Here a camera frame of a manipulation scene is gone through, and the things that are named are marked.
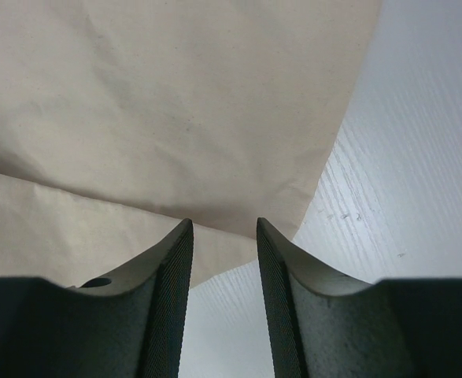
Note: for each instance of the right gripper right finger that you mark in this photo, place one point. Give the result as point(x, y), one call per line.
point(321, 323)

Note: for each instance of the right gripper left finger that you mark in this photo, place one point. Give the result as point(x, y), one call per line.
point(129, 322)

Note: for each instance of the beige cloth drape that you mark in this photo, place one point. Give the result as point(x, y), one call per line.
point(120, 118)

